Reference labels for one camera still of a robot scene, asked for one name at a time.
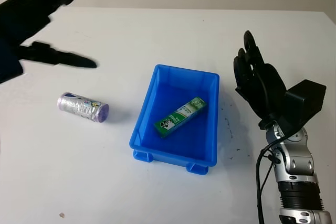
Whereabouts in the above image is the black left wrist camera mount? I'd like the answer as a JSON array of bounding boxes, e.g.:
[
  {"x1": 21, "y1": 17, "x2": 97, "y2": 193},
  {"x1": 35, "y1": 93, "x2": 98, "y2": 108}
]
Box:
[{"x1": 0, "y1": 39, "x2": 25, "y2": 84}]

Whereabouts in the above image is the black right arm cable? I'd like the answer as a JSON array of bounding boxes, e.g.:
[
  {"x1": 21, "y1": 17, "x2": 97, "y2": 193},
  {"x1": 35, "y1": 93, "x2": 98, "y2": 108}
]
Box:
[{"x1": 255, "y1": 129, "x2": 289, "y2": 224}]

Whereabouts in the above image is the green toothpaste box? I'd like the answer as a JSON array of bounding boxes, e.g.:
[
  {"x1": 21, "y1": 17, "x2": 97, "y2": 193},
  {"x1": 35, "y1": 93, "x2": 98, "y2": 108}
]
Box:
[{"x1": 153, "y1": 97, "x2": 207, "y2": 138}]

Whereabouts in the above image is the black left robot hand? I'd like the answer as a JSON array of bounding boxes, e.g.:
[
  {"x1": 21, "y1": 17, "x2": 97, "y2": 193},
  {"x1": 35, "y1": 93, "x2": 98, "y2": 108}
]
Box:
[{"x1": 0, "y1": 0, "x2": 98, "y2": 69}]

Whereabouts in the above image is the blue plastic tray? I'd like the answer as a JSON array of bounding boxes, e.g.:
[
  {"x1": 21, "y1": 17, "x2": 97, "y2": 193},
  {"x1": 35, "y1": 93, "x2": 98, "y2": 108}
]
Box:
[{"x1": 128, "y1": 63, "x2": 220, "y2": 176}]

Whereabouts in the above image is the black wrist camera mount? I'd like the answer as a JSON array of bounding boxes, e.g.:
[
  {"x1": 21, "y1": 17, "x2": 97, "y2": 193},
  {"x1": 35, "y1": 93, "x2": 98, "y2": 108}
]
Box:
[
  {"x1": 0, "y1": 39, "x2": 25, "y2": 84},
  {"x1": 282, "y1": 79, "x2": 327, "y2": 131}
]

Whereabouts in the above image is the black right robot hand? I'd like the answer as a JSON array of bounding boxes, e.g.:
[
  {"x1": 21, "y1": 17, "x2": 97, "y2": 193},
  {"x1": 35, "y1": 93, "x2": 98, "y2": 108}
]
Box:
[{"x1": 233, "y1": 30, "x2": 289, "y2": 131}]

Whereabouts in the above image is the silver purple bag roll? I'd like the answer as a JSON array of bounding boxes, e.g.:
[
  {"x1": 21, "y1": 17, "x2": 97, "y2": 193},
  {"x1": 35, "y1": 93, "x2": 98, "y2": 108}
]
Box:
[{"x1": 56, "y1": 92, "x2": 110, "y2": 124}]

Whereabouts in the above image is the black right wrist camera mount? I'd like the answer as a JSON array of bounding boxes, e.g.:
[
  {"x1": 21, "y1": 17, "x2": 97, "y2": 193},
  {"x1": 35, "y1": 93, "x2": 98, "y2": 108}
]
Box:
[{"x1": 282, "y1": 79, "x2": 327, "y2": 131}]

